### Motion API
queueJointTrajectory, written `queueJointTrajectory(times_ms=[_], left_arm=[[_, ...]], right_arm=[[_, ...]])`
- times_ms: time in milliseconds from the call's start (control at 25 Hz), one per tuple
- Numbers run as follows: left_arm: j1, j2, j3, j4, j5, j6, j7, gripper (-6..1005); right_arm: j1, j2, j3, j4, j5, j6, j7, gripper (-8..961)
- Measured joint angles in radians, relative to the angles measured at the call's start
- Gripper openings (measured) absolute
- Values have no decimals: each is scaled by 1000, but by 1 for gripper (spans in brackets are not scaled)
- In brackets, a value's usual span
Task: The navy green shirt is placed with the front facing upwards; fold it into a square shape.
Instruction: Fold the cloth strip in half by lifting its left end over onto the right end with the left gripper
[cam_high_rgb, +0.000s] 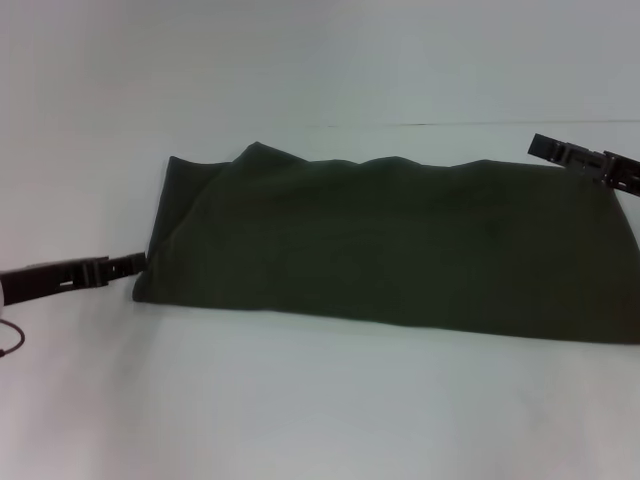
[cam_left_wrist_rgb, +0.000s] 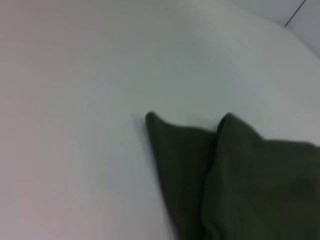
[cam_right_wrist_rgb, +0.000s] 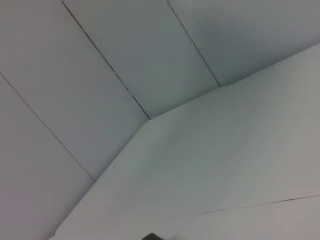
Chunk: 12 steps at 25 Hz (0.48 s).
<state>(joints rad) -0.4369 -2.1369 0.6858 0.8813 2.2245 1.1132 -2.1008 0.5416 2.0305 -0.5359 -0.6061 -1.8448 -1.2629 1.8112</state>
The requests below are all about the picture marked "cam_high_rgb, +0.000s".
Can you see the dark green FREE t-shirt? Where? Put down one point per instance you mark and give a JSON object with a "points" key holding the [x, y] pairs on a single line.
{"points": [[400, 240]]}

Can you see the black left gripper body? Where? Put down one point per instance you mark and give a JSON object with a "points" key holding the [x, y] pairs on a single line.
{"points": [[40, 280]]}

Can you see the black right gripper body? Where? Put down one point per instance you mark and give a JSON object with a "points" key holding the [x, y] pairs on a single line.
{"points": [[625, 172]]}

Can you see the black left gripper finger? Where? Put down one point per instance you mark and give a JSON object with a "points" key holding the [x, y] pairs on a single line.
{"points": [[115, 270]]}

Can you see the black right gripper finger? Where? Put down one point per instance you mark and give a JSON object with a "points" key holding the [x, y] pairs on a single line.
{"points": [[565, 152]]}

